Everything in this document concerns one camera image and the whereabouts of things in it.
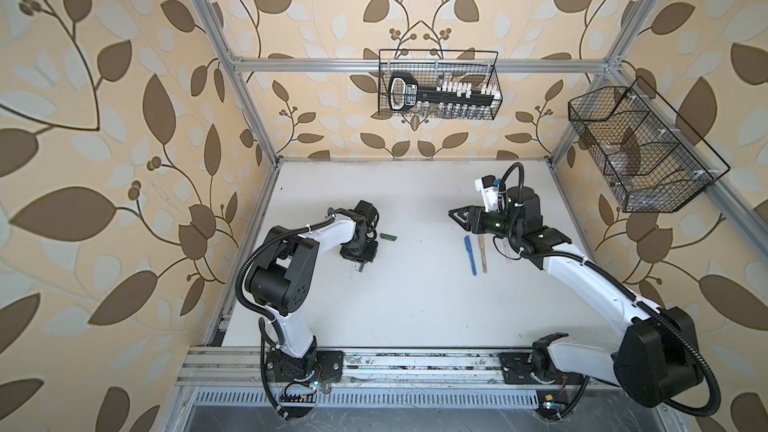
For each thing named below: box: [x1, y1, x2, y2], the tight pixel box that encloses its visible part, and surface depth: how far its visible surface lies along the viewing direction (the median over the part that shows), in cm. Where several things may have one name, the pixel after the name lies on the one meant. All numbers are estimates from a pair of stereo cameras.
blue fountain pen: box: [464, 235, 477, 276], surface depth 98 cm
